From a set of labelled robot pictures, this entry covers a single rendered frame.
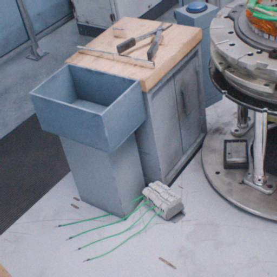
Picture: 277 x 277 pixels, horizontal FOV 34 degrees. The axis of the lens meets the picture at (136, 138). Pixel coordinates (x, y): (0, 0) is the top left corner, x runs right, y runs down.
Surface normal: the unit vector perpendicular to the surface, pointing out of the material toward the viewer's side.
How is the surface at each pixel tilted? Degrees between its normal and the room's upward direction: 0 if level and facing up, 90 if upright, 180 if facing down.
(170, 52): 0
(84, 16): 89
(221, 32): 0
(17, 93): 0
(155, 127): 90
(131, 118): 90
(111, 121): 90
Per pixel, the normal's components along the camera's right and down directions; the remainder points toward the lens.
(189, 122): 0.81, 0.26
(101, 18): -0.61, 0.46
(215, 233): -0.16, -0.76
